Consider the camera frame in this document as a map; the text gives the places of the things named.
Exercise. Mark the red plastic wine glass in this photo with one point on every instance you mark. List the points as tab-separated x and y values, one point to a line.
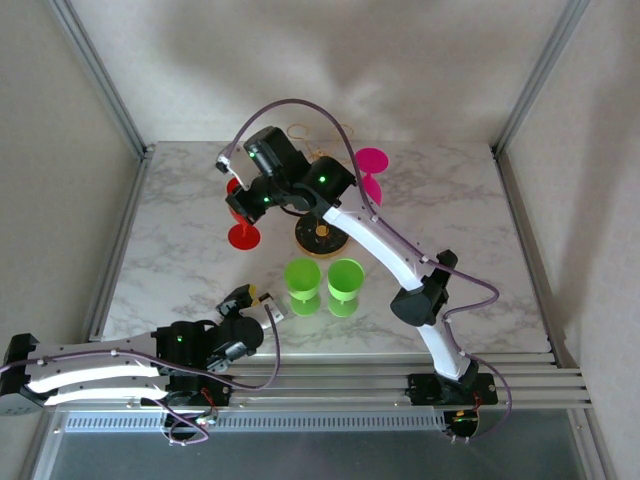
244	239

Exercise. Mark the green plastic wine glass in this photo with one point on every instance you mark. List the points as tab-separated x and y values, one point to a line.
302	277
346	280

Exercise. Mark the pink plastic wine glass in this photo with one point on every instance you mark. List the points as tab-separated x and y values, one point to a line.
375	161

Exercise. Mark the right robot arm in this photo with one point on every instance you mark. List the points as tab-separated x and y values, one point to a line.
380	245

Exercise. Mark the grey metal panel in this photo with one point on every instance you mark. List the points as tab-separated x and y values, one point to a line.
320	460

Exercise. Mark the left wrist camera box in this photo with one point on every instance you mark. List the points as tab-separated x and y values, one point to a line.
274	309

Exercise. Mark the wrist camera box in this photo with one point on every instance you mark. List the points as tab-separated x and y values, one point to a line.
223	164
274	309

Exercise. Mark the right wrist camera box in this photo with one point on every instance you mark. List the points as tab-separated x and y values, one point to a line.
223	164

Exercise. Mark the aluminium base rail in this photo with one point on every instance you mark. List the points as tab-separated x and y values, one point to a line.
320	385

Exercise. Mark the aluminium table side rail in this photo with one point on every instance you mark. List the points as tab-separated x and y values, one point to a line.
513	190
118	250

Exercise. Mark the aluminium frame post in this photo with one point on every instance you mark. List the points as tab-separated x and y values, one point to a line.
544	70
98	70

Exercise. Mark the aluminium frame bar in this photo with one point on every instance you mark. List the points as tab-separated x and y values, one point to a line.
45	445
595	445

